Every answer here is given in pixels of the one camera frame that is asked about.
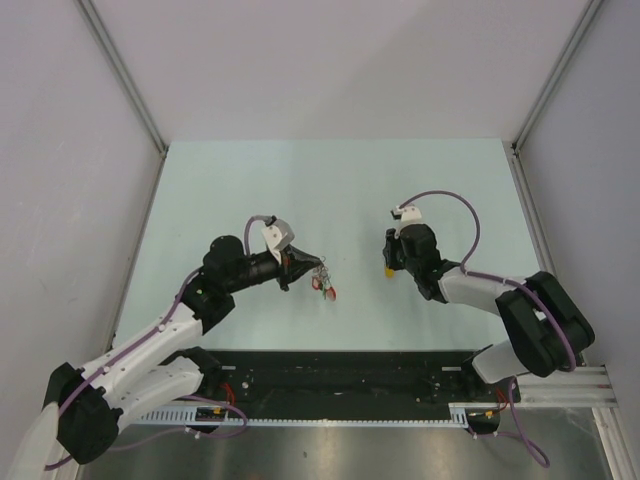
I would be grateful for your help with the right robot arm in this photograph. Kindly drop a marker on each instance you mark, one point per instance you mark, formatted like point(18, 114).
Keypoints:
point(545, 328)

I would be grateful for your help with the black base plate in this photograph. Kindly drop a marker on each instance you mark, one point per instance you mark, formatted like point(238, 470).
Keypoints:
point(352, 378)

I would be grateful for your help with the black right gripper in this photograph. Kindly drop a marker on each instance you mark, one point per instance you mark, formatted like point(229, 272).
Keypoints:
point(389, 251)

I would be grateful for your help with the keyring bunch with chain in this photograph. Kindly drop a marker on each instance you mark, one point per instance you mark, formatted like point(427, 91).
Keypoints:
point(320, 277)

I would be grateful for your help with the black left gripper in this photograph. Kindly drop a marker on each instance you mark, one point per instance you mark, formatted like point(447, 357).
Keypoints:
point(293, 265)

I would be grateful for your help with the white slotted cable duct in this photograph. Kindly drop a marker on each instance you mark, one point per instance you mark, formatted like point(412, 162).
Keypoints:
point(383, 414)

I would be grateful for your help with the aluminium right frame rail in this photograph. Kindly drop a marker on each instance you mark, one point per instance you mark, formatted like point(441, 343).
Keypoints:
point(585, 387)

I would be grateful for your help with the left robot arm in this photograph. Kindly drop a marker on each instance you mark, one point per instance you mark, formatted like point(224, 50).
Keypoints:
point(98, 400)

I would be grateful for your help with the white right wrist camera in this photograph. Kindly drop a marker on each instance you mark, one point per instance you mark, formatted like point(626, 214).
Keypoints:
point(404, 217)

